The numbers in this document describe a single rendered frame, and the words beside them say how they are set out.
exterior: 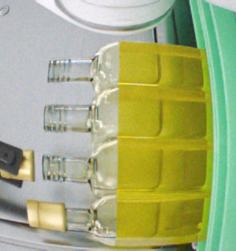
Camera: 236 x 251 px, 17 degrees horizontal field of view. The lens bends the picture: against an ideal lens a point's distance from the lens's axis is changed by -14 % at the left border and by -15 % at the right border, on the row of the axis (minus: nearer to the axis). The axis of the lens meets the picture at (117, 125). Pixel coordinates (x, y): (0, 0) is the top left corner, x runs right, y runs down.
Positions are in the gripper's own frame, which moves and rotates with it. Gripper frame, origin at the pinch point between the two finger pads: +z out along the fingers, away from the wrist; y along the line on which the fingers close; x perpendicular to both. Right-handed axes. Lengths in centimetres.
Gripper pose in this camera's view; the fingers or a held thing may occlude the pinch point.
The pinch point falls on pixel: (7, 164)
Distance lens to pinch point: 88.5
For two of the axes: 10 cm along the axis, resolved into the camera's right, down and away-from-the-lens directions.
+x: 2.7, -8.8, 4.0
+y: 0.4, -4.0, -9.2
